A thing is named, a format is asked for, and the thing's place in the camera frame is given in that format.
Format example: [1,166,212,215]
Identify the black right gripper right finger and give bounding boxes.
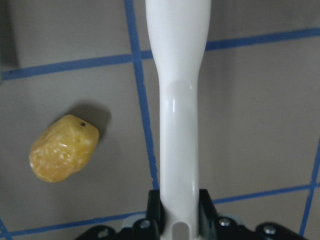
[198,189,218,230]

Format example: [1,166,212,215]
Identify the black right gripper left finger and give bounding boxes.
[146,189,165,230]

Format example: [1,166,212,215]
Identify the yellow toy potato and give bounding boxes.
[29,114,100,183]

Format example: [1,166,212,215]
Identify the white brush with black bristles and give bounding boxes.
[145,0,211,240]

